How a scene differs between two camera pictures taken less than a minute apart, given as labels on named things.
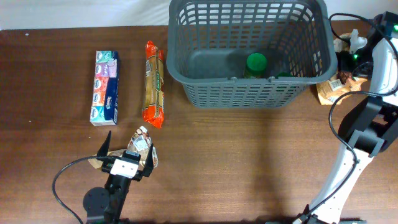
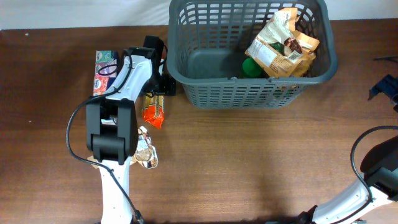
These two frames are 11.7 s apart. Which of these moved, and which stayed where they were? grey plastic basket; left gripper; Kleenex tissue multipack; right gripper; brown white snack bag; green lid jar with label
Moved: right gripper; left gripper
Stayed: green lid jar with label; grey plastic basket; Kleenex tissue multipack; brown white snack bag
